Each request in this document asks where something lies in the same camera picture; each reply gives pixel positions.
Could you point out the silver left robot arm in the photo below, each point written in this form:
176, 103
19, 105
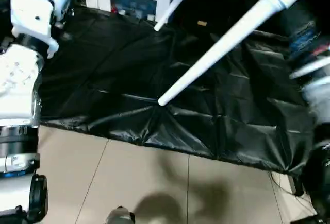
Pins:
15, 92

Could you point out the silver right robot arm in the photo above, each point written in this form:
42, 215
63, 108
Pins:
319, 100

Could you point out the small tan label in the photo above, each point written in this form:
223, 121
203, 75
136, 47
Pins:
201, 23

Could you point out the black mat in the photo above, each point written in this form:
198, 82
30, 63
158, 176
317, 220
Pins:
154, 79

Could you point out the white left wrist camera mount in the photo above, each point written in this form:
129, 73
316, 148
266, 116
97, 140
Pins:
32, 15

